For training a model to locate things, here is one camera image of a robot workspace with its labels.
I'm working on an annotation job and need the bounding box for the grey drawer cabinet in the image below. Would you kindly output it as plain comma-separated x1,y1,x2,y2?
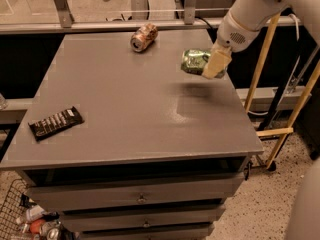
1,30,262,240

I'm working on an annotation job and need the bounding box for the silver can in basket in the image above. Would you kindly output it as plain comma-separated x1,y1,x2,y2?
39,222,61,240

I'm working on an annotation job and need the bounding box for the dark brown chocolate bar wrapper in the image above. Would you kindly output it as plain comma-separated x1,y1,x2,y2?
28,107,84,142

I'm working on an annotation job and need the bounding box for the grey metal rail frame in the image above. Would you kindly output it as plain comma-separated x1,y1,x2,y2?
0,0,320,36

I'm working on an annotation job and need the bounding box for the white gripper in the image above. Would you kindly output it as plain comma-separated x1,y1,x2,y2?
202,10,260,79

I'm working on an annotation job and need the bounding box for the crushed green soda can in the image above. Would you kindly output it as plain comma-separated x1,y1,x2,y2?
181,49,213,79

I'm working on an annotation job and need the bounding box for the black wire basket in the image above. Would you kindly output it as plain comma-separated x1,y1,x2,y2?
0,179,31,240

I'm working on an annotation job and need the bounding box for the orange round item in basket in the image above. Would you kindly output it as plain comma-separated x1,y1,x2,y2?
30,219,45,234

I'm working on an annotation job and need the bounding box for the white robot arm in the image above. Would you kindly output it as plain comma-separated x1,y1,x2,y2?
204,0,320,240

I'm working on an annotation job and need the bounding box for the white plastic bottle in basket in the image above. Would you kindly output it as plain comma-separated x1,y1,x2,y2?
16,205,45,225

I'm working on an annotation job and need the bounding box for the wooden yellow easel frame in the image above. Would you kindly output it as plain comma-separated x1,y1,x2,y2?
243,12,320,170

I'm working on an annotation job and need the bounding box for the crushed orange soda can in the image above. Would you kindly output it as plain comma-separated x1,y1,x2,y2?
130,23,158,52

